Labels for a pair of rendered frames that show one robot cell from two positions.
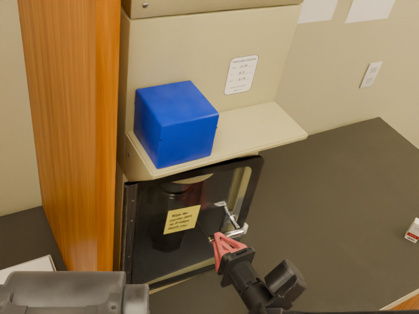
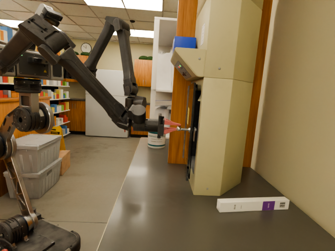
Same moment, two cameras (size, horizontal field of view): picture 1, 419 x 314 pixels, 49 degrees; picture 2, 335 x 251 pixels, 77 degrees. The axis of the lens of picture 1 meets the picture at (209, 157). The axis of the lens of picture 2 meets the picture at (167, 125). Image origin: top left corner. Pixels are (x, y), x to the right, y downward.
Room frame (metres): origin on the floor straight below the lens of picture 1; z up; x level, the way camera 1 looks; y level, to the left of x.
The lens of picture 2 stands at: (1.15, -0.84, 1.35)
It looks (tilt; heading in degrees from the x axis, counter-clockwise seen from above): 9 degrees down; 124
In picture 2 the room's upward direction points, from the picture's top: 4 degrees clockwise
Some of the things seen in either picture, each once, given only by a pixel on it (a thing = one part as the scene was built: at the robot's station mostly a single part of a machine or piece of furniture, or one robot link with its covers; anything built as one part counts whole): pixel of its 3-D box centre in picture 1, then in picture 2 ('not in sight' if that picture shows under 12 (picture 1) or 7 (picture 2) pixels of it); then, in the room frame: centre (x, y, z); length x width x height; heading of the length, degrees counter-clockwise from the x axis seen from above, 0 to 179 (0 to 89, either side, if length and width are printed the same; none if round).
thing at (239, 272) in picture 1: (243, 276); (153, 125); (0.59, -0.12, 1.20); 0.07 x 0.07 x 0.10; 37
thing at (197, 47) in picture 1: (168, 147); (222, 100); (0.80, 0.10, 1.33); 0.32 x 0.25 x 0.77; 127
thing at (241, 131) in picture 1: (216, 153); (184, 66); (0.65, -0.01, 1.46); 0.32 x 0.11 x 0.10; 127
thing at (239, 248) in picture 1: (226, 252); (169, 127); (0.64, -0.08, 1.20); 0.09 x 0.07 x 0.07; 37
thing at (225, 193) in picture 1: (189, 230); (188, 127); (0.68, 0.01, 1.19); 0.30 x 0.01 x 0.40; 123
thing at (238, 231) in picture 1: (223, 230); (182, 127); (0.70, -0.07, 1.20); 0.10 x 0.05 x 0.03; 123
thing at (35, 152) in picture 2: not in sight; (35, 151); (-1.64, 0.34, 0.49); 0.60 x 0.42 x 0.33; 127
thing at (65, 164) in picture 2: not in sight; (56, 162); (-2.04, 0.80, 0.14); 0.41 x 0.32 x 0.28; 133
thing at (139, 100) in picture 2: not in sight; (136, 97); (0.29, 0.08, 1.30); 0.11 x 0.09 x 0.12; 11
